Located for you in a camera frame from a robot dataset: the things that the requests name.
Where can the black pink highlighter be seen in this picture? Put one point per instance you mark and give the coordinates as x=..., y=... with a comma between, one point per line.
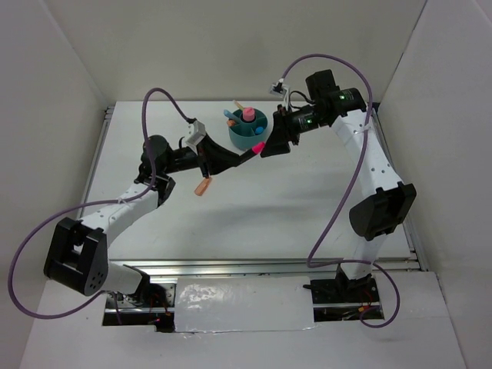
x=250, y=153

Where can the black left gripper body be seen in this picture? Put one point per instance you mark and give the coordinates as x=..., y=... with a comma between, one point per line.
x=184, y=159

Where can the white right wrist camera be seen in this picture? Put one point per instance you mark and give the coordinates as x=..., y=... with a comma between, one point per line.
x=281, y=90

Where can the white foil cover plate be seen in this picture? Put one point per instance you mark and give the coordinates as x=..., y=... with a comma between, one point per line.
x=219, y=305

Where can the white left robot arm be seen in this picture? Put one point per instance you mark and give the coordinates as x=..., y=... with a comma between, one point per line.
x=78, y=254

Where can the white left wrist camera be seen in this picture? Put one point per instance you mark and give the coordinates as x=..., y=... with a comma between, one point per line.
x=196, y=134

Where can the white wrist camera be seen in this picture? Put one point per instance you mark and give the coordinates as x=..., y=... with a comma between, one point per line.
x=281, y=90
x=196, y=134

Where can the aluminium rail frame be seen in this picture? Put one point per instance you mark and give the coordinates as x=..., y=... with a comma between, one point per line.
x=261, y=217

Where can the blue capped clear highlighter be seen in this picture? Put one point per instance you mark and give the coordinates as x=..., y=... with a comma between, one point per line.
x=233, y=116

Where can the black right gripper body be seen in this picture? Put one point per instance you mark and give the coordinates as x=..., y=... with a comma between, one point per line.
x=300, y=121

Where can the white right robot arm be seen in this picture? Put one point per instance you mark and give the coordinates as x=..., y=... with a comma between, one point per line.
x=386, y=198

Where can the pink capped marker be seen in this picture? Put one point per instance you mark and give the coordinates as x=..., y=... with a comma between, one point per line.
x=248, y=114

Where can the teal round organizer container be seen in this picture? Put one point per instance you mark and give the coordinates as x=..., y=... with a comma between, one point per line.
x=242, y=135

